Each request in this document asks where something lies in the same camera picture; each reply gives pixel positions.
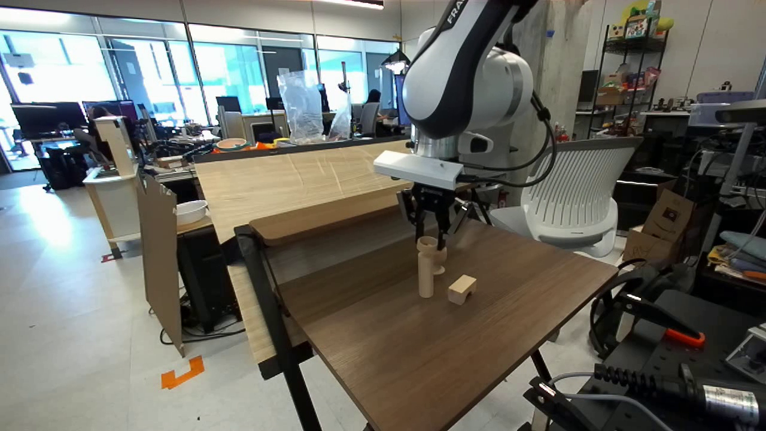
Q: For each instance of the wooden arch block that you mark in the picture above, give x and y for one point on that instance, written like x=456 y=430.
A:
x=459 y=291

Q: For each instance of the black perforated work table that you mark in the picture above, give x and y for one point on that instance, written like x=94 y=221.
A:
x=708 y=327

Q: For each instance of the white mesh office chair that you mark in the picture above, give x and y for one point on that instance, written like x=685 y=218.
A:
x=582 y=200

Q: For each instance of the black computer monitor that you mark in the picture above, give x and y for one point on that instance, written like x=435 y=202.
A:
x=47 y=120

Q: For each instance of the background storage shelf rack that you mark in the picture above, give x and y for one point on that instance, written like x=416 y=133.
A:
x=636 y=73

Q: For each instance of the black desk lamp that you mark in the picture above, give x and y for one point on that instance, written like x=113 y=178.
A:
x=396 y=60

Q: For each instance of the black tool silver end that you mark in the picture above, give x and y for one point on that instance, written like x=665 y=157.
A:
x=678 y=387

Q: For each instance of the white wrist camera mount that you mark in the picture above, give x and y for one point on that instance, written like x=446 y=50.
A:
x=418 y=169

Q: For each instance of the leaning wooden board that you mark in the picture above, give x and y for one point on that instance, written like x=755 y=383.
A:
x=159 y=254

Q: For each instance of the upright wooden cylinder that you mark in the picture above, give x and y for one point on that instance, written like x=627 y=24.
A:
x=426 y=276

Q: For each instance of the open cardboard box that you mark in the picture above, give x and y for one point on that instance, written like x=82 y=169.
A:
x=665 y=229

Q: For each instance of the orange floor tape marker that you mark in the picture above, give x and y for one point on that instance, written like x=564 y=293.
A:
x=179 y=376

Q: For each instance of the white board stand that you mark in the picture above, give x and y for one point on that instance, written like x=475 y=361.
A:
x=116 y=193

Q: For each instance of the seated person dark clothes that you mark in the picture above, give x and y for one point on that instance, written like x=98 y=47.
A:
x=371 y=111

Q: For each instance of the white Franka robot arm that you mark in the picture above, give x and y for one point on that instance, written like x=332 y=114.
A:
x=469 y=79

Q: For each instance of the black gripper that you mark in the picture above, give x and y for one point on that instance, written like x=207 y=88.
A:
x=430 y=202

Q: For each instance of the light wooden side panel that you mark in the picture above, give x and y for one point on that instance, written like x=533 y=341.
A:
x=252 y=315

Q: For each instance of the light wooden back panel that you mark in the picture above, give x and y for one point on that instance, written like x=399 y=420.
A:
x=301 y=183

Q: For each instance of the clear plastic bag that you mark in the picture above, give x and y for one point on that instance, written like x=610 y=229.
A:
x=301 y=104

